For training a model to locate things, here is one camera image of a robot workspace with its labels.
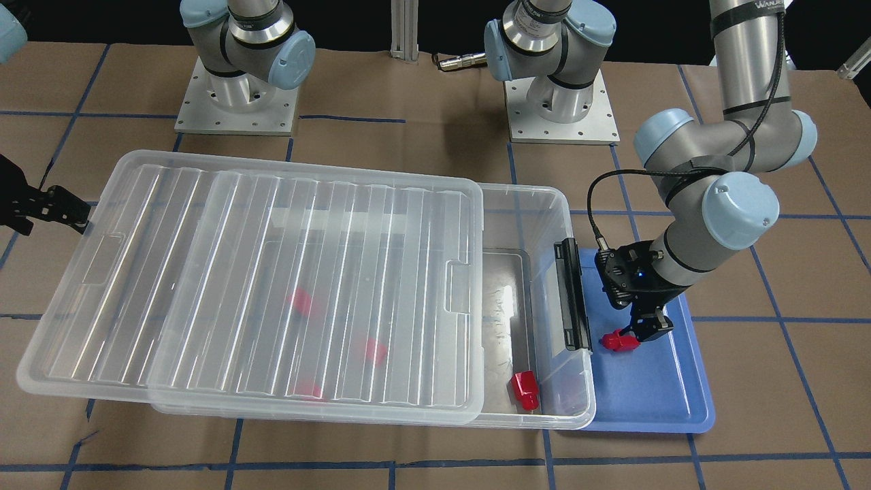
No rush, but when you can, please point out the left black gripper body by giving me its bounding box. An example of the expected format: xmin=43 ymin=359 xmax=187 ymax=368
xmin=618 ymin=279 xmax=688 ymax=327

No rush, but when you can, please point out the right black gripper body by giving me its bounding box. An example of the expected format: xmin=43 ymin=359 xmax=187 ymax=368
xmin=1 ymin=155 xmax=91 ymax=235

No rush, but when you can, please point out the red block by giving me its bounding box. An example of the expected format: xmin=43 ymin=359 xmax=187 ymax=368
xmin=293 ymin=379 xmax=324 ymax=402
xmin=286 ymin=288 xmax=318 ymax=319
xmin=357 ymin=337 xmax=389 ymax=366
xmin=600 ymin=329 xmax=642 ymax=353
xmin=510 ymin=370 xmax=540 ymax=412

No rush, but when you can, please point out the clear ribbed box lid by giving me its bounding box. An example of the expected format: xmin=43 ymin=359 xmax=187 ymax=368
xmin=18 ymin=150 xmax=484 ymax=425

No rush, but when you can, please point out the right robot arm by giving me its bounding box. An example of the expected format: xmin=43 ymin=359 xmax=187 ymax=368
xmin=1 ymin=1 xmax=316 ymax=235

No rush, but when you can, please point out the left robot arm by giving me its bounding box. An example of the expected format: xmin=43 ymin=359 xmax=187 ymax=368
xmin=483 ymin=1 xmax=818 ymax=351

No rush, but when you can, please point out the blue plastic tray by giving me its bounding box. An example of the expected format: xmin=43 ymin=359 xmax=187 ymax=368
xmin=579 ymin=248 xmax=716 ymax=434

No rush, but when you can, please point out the clear plastic storage box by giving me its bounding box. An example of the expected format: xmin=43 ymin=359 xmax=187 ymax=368
xmin=146 ymin=171 xmax=596 ymax=429

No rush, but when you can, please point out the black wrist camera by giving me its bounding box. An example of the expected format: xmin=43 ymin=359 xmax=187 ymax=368
xmin=594 ymin=241 xmax=663 ymax=310

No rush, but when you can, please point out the black box latch handle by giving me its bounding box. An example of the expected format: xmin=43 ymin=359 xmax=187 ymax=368
xmin=554 ymin=237 xmax=592 ymax=351

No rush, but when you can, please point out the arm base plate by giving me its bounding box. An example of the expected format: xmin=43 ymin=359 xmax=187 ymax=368
xmin=174 ymin=59 xmax=301 ymax=136
xmin=504 ymin=71 xmax=621 ymax=145

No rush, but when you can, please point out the aluminium frame post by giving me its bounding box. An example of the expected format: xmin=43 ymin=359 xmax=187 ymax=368
xmin=389 ymin=0 xmax=420 ymax=64

